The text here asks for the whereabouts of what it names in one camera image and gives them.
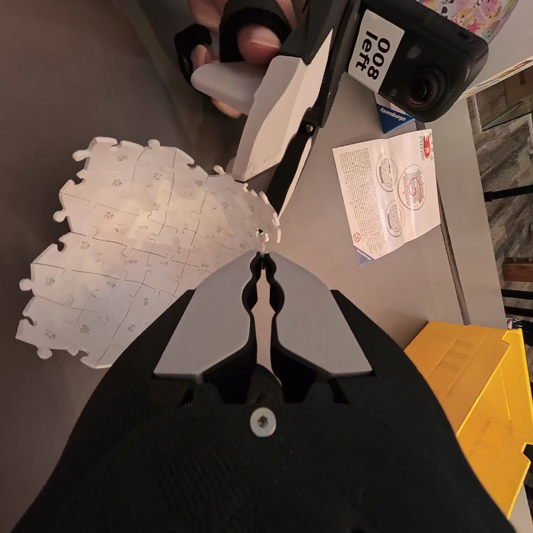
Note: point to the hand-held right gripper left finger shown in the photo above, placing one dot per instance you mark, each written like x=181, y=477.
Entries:
x=208, y=329

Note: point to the small curved puzzle piece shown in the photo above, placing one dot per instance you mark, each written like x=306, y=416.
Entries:
x=268, y=220

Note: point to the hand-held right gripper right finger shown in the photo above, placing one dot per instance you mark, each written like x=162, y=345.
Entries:
x=320, y=329

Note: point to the person's left hand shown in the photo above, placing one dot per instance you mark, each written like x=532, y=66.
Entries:
x=258, y=45

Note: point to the colourful puzzle box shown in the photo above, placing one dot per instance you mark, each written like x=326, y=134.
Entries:
x=395, y=114

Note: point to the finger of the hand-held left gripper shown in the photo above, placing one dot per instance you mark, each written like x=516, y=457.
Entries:
x=279, y=116
x=297, y=166

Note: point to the yellow plastic bin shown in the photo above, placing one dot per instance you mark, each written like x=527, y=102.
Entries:
x=479, y=395

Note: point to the white instruction leaflet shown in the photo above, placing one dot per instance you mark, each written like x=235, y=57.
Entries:
x=383, y=200

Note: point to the half built puzzle ball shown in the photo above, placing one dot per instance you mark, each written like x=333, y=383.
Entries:
x=137, y=250

